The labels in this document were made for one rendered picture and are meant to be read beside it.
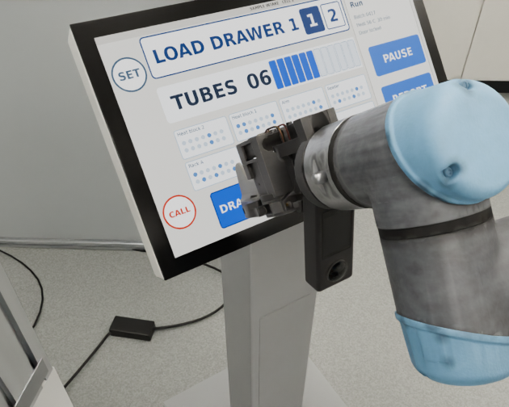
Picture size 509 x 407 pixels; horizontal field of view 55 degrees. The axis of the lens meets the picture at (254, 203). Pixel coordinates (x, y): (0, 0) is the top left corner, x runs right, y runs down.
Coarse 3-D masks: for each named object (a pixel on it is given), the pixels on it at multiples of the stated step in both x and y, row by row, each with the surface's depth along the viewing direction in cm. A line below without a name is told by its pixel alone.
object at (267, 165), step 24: (312, 120) 43; (336, 120) 43; (240, 144) 50; (264, 144) 47; (288, 144) 45; (264, 168) 47; (288, 168) 47; (264, 192) 50; (288, 192) 48; (312, 192) 41
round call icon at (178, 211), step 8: (184, 192) 59; (160, 200) 58; (168, 200) 58; (176, 200) 59; (184, 200) 59; (192, 200) 59; (160, 208) 58; (168, 208) 58; (176, 208) 59; (184, 208) 59; (192, 208) 59; (168, 216) 58; (176, 216) 59; (184, 216) 59; (192, 216) 59; (168, 224) 58; (176, 224) 58; (184, 224) 59; (192, 224) 59; (168, 232) 58; (176, 232) 58
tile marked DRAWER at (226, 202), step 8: (216, 192) 61; (224, 192) 61; (232, 192) 62; (240, 192) 62; (216, 200) 61; (224, 200) 61; (232, 200) 61; (240, 200) 62; (216, 208) 61; (224, 208) 61; (232, 208) 61; (240, 208) 62; (224, 216) 61; (232, 216) 61; (240, 216) 62; (224, 224) 61; (232, 224) 61
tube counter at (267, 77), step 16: (320, 48) 68; (336, 48) 69; (352, 48) 70; (256, 64) 64; (272, 64) 65; (288, 64) 66; (304, 64) 67; (320, 64) 68; (336, 64) 69; (352, 64) 70; (256, 80) 64; (272, 80) 65; (288, 80) 66; (304, 80) 66; (256, 96) 64
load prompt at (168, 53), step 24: (312, 0) 68; (336, 0) 69; (216, 24) 62; (240, 24) 63; (264, 24) 65; (288, 24) 66; (312, 24) 68; (336, 24) 69; (144, 48) 58; (168, 48) 59; (192, 48) 61; (216, 48) 62; (240, 48) 63; (264, 48) 64; (168, 72) 59
